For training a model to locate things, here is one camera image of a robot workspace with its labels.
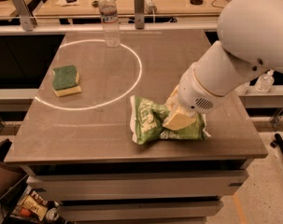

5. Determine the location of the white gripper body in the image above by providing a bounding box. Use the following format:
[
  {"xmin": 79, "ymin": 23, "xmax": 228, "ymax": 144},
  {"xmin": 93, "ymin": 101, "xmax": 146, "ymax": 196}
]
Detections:
[{"xmin": 177, "ymin": 63, "xmax": 226, "ymax": 113}]

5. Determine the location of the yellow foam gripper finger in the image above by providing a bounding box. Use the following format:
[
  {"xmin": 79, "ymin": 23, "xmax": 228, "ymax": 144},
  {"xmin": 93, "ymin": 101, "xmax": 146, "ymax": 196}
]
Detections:
[
  {"xmin": 165, "ymin": 87, "xmax": 178, "ymax": 107},
  {"xmin": 163, "ymin": 105, "xmax": 196, "ymax": 131}
]

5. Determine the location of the green jalapeno chip bag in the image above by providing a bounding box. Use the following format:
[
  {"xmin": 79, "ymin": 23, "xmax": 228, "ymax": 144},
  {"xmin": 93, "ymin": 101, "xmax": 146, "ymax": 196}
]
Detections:
[{"xmin": 130, "ymin": 95, "xmax": 210, "ymax": 145}]

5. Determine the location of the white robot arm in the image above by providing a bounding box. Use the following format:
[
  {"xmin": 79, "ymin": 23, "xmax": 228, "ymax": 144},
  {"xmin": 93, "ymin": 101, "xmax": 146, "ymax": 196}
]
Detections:
[{"xmin": 163, "ymin": 0, "xmax": 283, "ymax": 131}]

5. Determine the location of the clear plastic water bottle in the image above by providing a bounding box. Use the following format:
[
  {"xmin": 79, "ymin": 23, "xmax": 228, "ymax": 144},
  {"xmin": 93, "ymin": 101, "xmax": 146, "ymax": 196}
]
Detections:
[{"xmin": 98, "ymin": 0, "xmax": 120, "ymax": 48}]

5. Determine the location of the brown snack bag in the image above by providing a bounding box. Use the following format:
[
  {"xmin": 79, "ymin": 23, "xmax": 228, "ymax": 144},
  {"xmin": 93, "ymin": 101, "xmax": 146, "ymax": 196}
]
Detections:
[{"xmin": 21, "ymin": 190, "xmax": 49, "ymax": 220}]

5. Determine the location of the black pole on floor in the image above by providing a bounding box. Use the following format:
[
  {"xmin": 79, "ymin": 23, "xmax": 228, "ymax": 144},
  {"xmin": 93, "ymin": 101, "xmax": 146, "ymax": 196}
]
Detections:
[{"xmin": 270, "ymin": 133, "xmax": 283, "ymax": 155}]

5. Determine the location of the green and yellow sponge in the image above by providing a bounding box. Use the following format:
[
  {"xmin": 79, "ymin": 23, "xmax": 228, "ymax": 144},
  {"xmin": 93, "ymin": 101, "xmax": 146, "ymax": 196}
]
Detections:
[{"xmin": 52, "ymin": 65, "xmax": 81, "ymax": 97}]

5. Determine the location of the lower metal drawer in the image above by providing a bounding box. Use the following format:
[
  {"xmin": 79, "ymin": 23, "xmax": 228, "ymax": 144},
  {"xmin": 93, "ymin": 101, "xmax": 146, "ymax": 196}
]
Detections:
[{"xmin": 59, "ymin": 201, "xmax": 223, "ymax": 221}]

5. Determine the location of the metal drawer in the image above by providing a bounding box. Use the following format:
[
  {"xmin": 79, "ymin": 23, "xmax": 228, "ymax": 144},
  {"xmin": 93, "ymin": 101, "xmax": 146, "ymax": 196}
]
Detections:
[
  {"xmin": 59, "ymin": 201, "xmax": 223, "ymax": 221},
  {"xmin": 28, "ymin": 170, "xmax": 248, "ymax": 201}
]

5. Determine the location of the upper metal drawer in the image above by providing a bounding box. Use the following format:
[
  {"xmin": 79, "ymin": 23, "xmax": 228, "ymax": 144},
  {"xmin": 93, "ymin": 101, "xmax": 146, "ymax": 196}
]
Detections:
[{"xmin": 28, "ymin": 170, "xmax": 248, "ymax": 201}]

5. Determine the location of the brown bin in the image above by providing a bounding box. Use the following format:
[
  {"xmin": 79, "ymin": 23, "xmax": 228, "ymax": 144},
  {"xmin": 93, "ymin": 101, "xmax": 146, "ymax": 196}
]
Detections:
[{"xmin": 0, "ymin": 139, "xmax": 25, "ymax": 198}]

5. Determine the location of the centre metal bracket post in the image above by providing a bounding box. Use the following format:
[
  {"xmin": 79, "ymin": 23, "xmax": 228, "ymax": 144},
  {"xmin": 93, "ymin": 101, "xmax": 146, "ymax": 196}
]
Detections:
[{"xmin": 134, "ymin": 0, "xmax": 145, "ymax": 29}]

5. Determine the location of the metal bracket post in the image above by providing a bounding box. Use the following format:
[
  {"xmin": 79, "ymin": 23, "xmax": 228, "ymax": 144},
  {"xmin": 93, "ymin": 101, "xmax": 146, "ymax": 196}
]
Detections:
[
  {"xmin": 12, "ymin": 0, "xmax": 37, "ymax": 31},
  {"xmin": 134, "ymin": 0, "xmax": 145, "ymax": 29}
]

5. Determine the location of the left metal bracket post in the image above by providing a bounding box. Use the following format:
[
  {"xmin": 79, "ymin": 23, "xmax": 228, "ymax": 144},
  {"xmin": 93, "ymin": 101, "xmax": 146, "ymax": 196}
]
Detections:
[{"xmin": 12, "ymin": 0, "xmax": 37, "ymax": 31}]

